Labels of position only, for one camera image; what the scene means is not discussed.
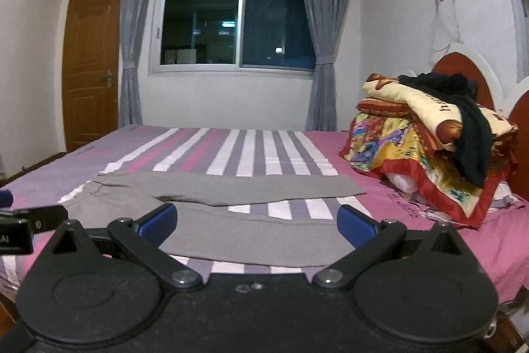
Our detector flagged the colourful red-bordered quilt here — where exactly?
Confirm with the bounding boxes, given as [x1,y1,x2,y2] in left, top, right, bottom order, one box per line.
[340,98,517,229]

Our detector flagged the grey pants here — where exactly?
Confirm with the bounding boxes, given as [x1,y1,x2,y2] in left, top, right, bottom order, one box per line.
[64,171,364,267]

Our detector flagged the white pillow under quilt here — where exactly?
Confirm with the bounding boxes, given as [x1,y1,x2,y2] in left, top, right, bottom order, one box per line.
[387,174,518,212]

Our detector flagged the cream brown folded blanket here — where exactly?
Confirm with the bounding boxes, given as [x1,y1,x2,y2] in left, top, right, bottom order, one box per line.
[361,72,518,153]

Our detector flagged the aluminium sliding window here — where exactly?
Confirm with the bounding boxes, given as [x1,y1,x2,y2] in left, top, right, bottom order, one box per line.
[151,0,316,73]

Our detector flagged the red white headboard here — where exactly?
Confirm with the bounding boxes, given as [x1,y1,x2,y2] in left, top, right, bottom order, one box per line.
[432,43,529,200]

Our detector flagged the left grey curtain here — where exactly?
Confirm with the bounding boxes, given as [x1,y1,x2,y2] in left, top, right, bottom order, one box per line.
[118,0,149,127]

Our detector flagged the black garment on pile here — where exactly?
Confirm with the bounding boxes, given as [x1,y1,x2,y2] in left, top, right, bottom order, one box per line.
[397,72,492,188]

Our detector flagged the striped pink purple bedsheet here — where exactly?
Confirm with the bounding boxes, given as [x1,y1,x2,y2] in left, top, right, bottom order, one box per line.
[0,123,529,304]

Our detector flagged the brown wooden door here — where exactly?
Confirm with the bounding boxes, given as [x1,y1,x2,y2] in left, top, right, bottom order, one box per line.
[62,0,120,152]

